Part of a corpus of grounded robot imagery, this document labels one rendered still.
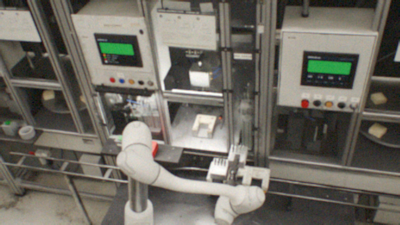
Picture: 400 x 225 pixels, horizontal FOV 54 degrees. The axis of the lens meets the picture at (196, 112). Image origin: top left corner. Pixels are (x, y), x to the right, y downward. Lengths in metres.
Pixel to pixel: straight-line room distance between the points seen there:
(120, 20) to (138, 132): 0.62
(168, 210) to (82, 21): 1.24
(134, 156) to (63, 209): 2.03
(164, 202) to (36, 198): 1.59
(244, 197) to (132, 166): 0.56
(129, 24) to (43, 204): 2.15
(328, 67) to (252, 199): 0.72
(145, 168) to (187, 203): 0.88
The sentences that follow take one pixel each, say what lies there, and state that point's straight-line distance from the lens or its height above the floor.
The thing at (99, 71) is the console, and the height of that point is 1.47.
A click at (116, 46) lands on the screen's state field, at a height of 1.67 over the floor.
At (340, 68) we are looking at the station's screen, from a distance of 2.00.
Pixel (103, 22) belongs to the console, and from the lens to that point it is 2.18.
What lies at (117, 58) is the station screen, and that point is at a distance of 2.24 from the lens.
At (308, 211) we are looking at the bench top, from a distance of 2.54.
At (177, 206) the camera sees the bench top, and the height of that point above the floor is 0.68.
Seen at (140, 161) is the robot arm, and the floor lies 1.49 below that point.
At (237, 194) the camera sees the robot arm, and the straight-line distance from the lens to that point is 1.91.
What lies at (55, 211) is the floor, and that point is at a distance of 3.70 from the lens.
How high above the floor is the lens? 2.73
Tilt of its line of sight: 40 degrees down
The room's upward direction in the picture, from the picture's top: 6 degrees counter-clockwise
